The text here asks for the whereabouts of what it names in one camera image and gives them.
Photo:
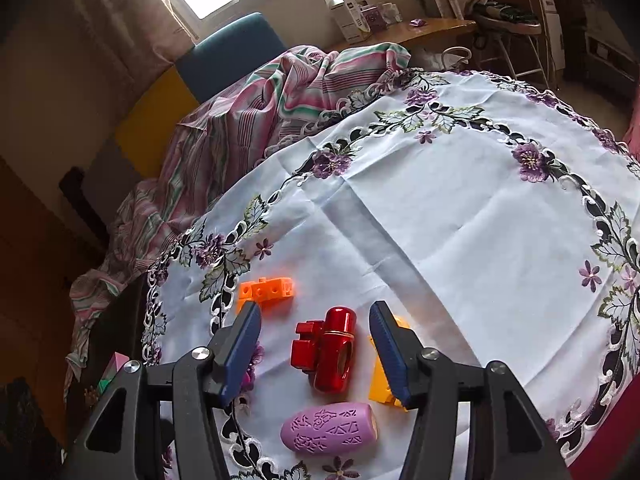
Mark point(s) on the yellow toy block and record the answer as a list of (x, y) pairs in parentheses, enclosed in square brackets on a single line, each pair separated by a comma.
[(380, 385)]

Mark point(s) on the red glossy cylinder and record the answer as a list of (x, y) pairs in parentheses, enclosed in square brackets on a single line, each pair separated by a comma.
[(335, 350)]

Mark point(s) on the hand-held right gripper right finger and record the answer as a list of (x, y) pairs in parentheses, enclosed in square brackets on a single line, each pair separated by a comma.
[(387, 355)]

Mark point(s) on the blue and yellow chair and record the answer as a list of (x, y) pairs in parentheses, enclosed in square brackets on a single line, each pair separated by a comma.
[(225, 60)]

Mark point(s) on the red toy block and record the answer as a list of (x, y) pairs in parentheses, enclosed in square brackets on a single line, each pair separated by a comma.
[(306, 350)]

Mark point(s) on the wooden wardrobe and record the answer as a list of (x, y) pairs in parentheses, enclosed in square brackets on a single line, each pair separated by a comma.
[(30, 260)]

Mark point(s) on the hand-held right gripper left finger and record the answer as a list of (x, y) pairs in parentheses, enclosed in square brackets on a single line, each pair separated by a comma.
[(245, 350)]

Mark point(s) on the purple perforated oval case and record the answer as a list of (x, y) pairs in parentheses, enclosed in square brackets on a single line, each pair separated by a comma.
[(325, 430)]

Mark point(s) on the pink green striped bedsheet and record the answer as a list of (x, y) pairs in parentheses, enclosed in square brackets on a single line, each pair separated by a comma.
[(250, 110)]

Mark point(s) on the metal folding stool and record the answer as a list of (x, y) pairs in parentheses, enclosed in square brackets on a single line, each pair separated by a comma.
[(505, 15)]

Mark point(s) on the wooden desk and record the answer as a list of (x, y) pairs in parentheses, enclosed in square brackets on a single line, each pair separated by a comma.
[(425, 30)]

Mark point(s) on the white embroidered floral tablecloth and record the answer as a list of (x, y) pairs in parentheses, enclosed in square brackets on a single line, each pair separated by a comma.
[(450, 235)]

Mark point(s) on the purple carton box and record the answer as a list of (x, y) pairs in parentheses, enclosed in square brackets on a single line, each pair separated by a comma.
[(375, 17)]

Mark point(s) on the white carton box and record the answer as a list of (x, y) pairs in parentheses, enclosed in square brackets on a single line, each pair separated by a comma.
[(345, 17)]

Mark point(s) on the orange toy block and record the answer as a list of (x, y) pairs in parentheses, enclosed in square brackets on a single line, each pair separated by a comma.
[(265, 291)]

